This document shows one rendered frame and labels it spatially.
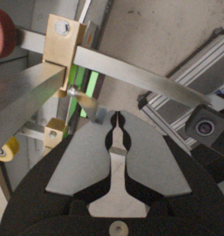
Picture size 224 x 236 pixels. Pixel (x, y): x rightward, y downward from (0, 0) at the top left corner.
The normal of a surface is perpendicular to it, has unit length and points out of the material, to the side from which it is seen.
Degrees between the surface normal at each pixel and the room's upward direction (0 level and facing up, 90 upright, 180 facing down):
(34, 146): 0
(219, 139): 28
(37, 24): 0
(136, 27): 0
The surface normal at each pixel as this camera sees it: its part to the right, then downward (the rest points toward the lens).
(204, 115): -0.47, 0.34
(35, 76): 0.33, -0.79
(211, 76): -0.03, 0.54
